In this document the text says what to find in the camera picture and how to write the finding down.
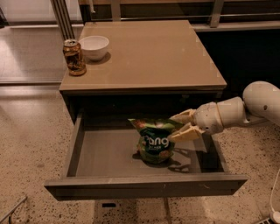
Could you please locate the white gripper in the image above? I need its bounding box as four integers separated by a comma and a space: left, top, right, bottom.
168, 102, 223, 143

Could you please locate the green rice chip bag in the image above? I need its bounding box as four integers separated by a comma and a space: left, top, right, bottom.
129, 118, 183, 165

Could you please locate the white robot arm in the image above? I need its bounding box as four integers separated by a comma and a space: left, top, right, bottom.
168, 81, 280, 143

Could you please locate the grey cabinet with tan top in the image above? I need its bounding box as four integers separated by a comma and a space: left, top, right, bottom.
59, 20, 227, 119

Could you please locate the open grey top drawer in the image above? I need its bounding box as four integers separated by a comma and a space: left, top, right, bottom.
45, 114, 248, 200

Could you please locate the white ceramic bowl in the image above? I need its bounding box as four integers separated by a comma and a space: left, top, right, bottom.
80, 36, 109, 60

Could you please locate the brown soda can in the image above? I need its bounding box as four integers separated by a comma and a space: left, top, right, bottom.
63, 38, 87, 76

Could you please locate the metal rod on floor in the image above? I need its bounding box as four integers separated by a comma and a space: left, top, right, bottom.
0, 196, 27, 224

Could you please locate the white cable with plug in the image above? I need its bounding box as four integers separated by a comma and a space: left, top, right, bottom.
269, 169, 280, 224

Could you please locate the metal railing frame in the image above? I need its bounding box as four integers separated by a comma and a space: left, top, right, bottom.
49, 0, 280, 39

